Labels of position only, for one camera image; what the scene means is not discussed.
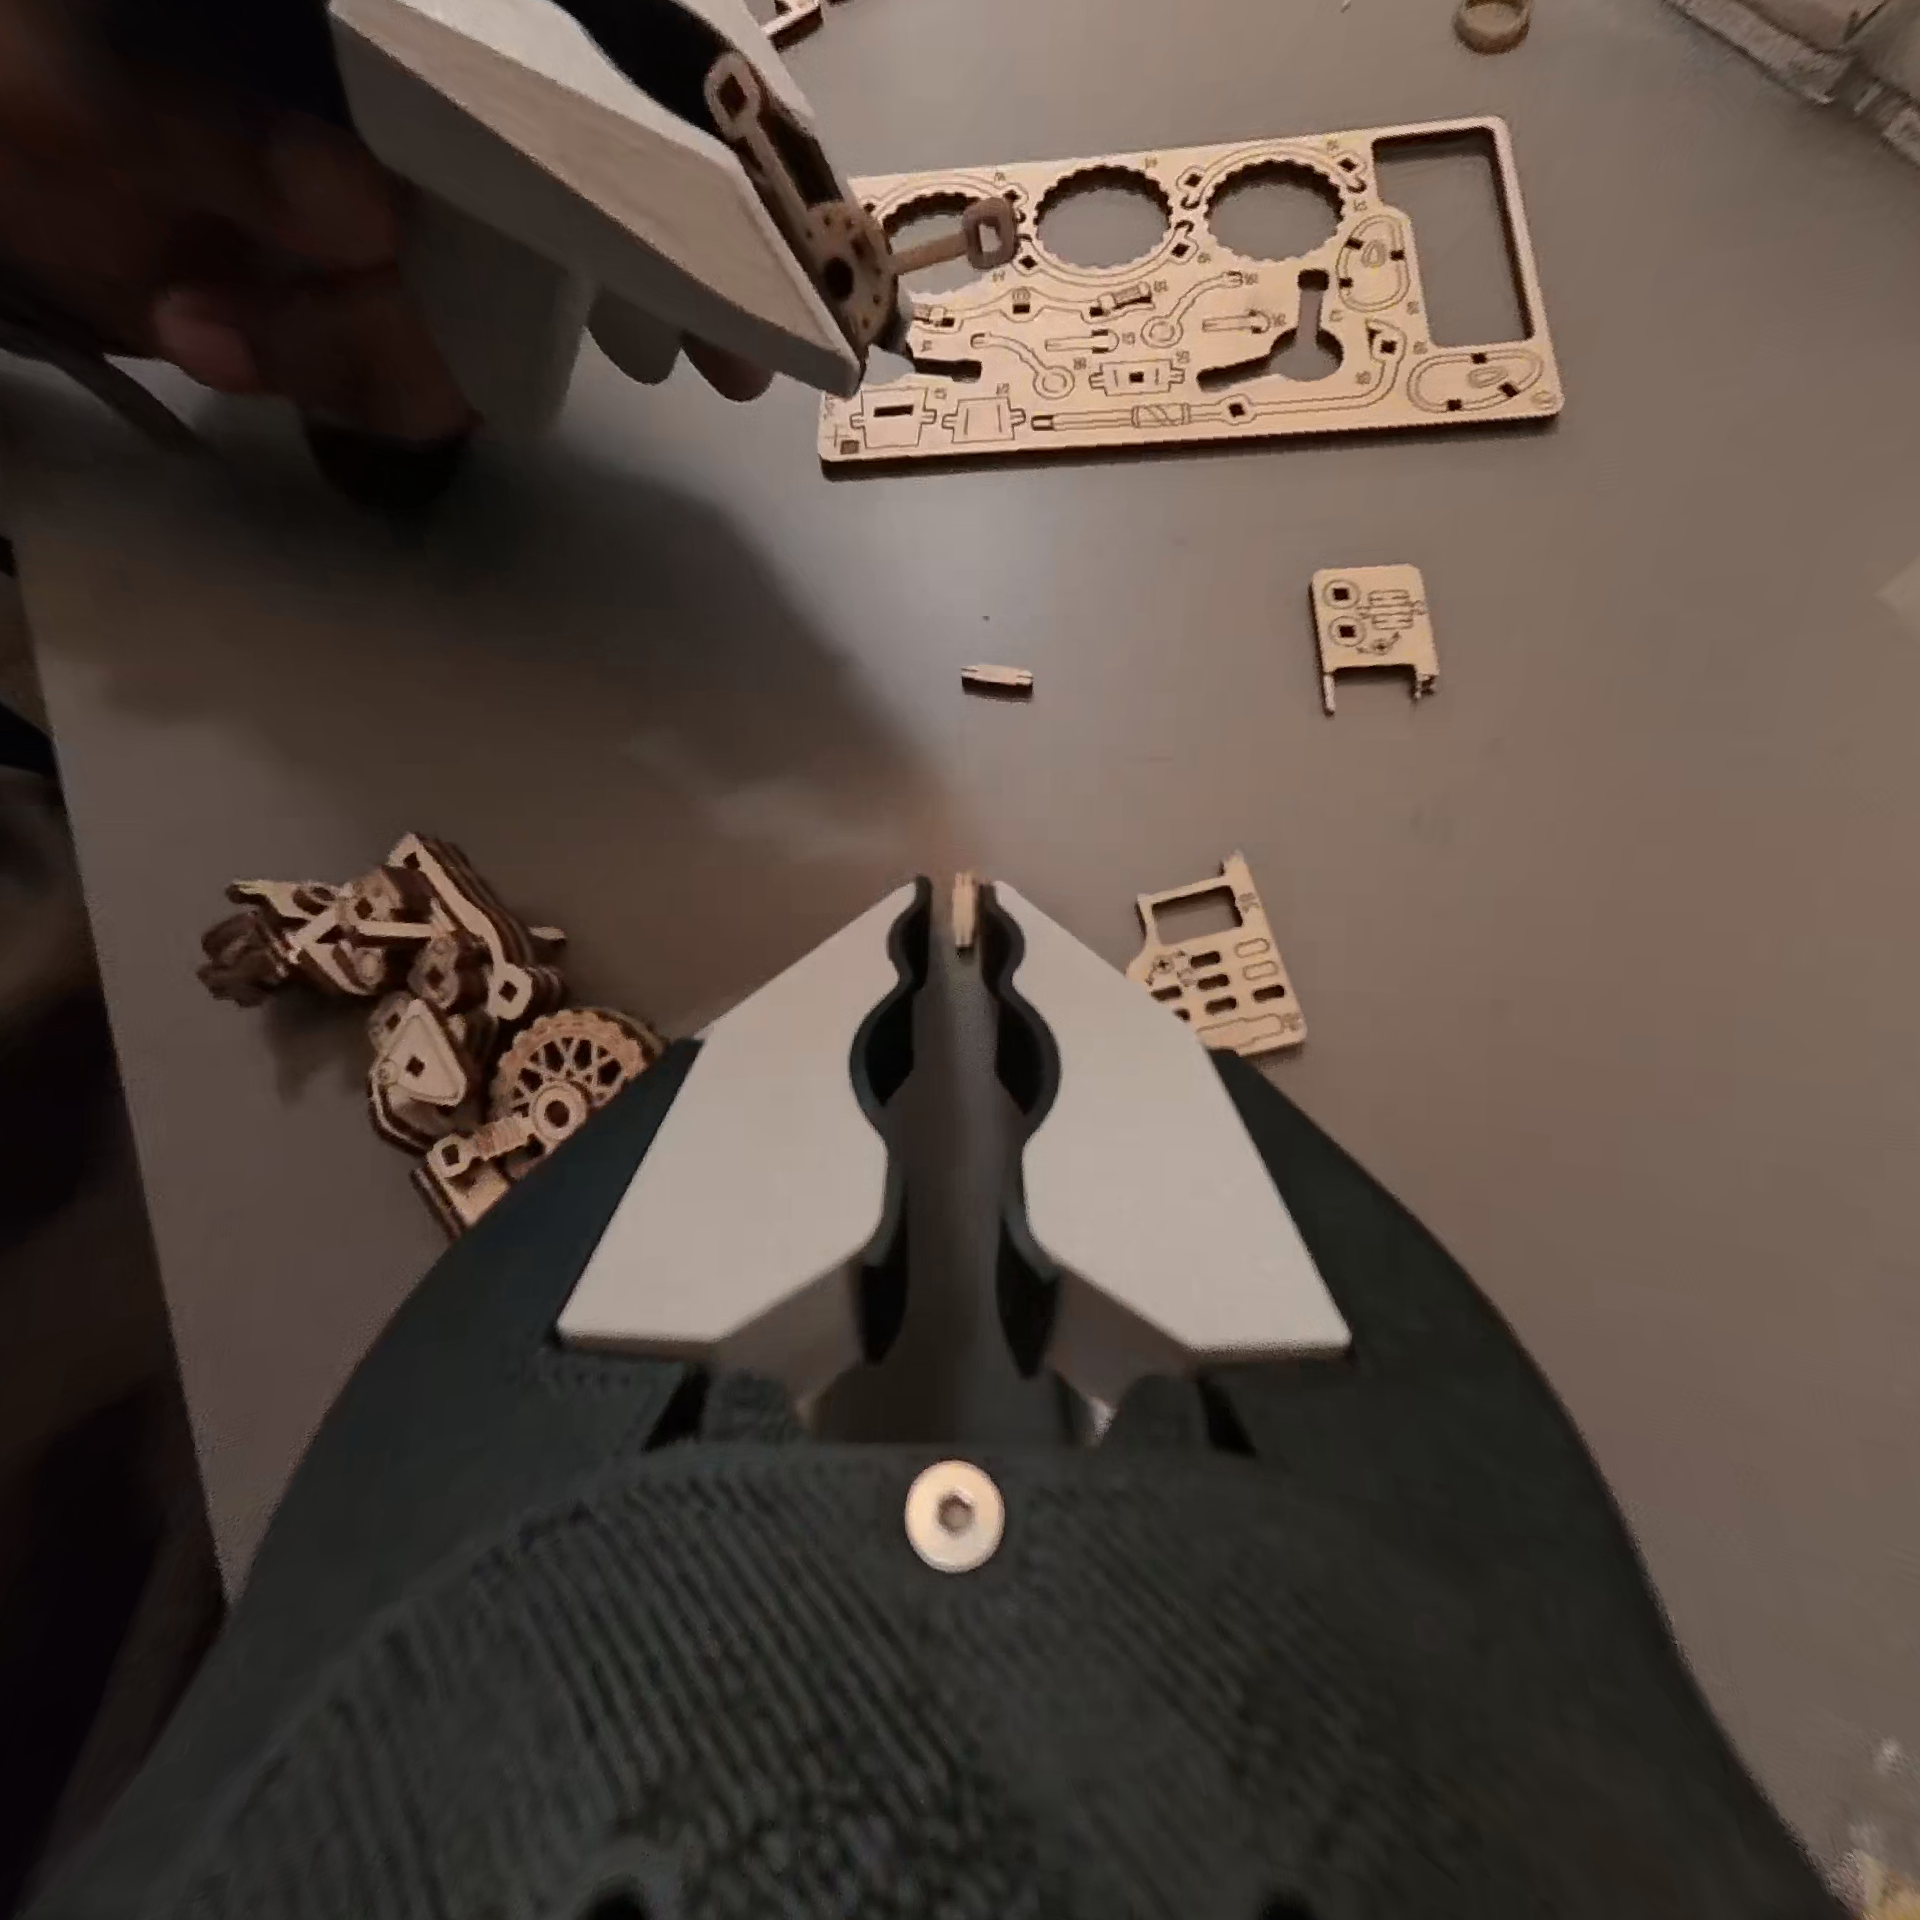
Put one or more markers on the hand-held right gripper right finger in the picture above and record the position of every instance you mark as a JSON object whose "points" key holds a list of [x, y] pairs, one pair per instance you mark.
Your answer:
{"points": [[1170, 1204]]}

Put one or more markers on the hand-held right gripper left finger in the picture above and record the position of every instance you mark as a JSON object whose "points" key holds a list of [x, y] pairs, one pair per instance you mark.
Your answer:
{"points": [[734, 1204]]}

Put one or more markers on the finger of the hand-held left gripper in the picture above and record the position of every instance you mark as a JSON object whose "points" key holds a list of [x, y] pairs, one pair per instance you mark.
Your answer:
{"points": [[570, 166], [763, 42]]}

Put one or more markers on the wooden crank assembly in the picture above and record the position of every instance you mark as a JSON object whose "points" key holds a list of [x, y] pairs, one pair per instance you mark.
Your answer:
{"points": [[853, 256]]}

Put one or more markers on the wooden model assembly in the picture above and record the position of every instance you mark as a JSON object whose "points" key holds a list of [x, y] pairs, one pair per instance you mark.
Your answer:
{"points": [[432, 1078]]}

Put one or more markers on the tiny wooden puzzle piece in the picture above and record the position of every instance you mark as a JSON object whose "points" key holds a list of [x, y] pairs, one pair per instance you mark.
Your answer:
{"points": [[958, 904]]}

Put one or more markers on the grey desk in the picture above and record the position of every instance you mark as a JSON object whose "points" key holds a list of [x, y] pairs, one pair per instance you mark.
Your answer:
{"points": [[1579, 896]]}

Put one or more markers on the person's left hand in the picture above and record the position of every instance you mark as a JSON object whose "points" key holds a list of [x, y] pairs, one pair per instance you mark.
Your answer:
{"points": [[272, 256]]}

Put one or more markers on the wooden puzzle sheet with gears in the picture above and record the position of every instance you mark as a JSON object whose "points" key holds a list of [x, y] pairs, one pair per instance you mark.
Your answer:
{"points": [[779, 12]]}

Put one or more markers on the slotted wooden sheet fragment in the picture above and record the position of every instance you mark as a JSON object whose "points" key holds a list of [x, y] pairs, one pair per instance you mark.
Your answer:
{"points": [[1222, 934]]}

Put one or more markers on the large wooden puzzle sheet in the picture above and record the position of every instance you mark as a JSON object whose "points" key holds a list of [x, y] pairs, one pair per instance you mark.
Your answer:
{"points": [[1082, 398]]}

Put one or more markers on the small wooden pin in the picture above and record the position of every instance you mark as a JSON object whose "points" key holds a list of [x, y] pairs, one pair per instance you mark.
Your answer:
{"points": [[998, 678]]}

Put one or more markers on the small wooden sheet fragment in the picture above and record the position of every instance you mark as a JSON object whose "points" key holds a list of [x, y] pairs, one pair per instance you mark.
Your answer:
{"points": [[1420, 604]]}

